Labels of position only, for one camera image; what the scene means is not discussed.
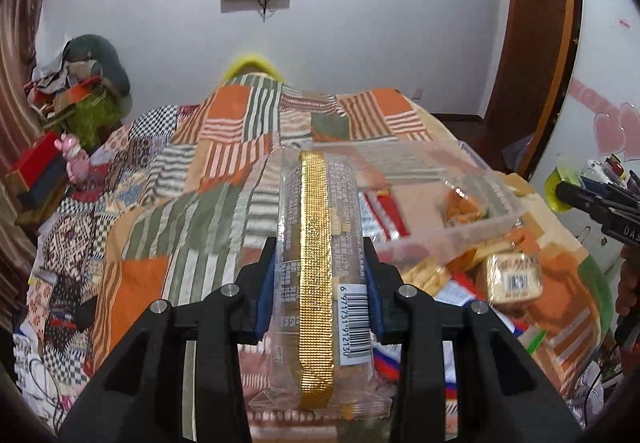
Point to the red box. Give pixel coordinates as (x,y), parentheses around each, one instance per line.
(36,164)

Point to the long gold-striped clear snack packet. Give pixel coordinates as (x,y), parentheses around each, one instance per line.
(316,273)

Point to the brown wooden door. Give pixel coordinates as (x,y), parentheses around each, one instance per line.
(535,23)

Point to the blue red white packet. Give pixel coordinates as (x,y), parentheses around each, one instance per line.
(391,365)

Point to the square cake packet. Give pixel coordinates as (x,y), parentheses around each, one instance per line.
(514,277)

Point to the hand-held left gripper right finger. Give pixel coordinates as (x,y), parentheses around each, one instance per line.
(373,304)

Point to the yellow pillow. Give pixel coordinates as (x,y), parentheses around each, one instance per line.
(252,67)

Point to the orange snack packet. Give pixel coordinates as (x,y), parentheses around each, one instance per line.
(464,210)

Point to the dark blue box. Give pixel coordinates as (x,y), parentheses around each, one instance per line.
(46,190)

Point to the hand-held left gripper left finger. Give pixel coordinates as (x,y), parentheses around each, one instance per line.
(265,294)

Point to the green fuzzy cloth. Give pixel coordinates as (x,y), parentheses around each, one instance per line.
(95,119)

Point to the person's right hand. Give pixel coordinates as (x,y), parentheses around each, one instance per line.
(631,278)

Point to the yellow cracker packet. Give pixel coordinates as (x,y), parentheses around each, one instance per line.
(426,276)

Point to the clear plastic storage box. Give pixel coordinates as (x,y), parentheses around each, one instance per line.
(450,163)

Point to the patchwork blanket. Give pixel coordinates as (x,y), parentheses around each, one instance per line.
(200,183)

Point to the striped brown curtain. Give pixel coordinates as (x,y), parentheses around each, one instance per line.
(20,73)

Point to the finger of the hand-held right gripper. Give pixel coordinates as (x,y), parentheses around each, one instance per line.
(580,197)

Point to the yellow-green round object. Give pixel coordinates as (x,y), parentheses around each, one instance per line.
(554,185)

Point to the pink plush toy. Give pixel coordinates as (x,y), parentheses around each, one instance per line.
(75,159)

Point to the pile of clothes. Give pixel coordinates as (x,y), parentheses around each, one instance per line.
(82,68)

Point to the white cabinet with heart stickers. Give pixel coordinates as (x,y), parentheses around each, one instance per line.
(600,88)

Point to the red and white striped packet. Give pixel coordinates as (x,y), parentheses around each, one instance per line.
(386,218)

